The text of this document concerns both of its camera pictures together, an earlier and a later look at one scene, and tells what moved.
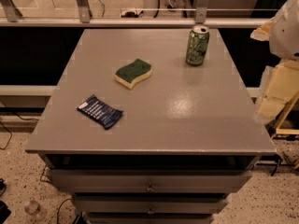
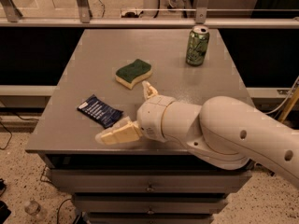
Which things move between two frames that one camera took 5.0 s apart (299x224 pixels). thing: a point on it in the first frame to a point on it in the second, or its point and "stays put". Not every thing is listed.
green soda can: x=197 y=45 stays put
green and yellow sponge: x=129 y=75 stays put
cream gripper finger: x=263 y=33 to x=148 y=90
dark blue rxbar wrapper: x=99 y=111 stays put
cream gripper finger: x=279 y=85 to x=127 y=131
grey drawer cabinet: x=136 y=135 stays put
